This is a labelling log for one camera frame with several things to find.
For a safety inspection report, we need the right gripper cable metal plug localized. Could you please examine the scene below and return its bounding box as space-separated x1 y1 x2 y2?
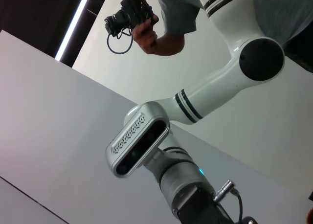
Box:
212 179 245 224

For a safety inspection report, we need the person's hand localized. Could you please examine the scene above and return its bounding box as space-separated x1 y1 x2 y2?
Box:
132 16 159 55

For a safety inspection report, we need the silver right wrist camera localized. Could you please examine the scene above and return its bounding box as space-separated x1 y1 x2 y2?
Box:
105 101 171 178

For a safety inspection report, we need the white ceiling light strip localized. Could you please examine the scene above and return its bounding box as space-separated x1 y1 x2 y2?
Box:
55 0 93 62

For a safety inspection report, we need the black handheld photo camera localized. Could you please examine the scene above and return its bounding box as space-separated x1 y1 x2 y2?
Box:
104 0 157 55

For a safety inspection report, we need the person's bare forearm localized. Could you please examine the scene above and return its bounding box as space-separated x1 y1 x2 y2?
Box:
146 32 186 56

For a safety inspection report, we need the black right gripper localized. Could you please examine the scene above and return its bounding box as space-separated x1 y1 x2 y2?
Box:
177 184 260 224

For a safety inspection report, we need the person's torso grey shirt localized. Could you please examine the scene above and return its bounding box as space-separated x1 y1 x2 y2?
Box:
156 0 313 74

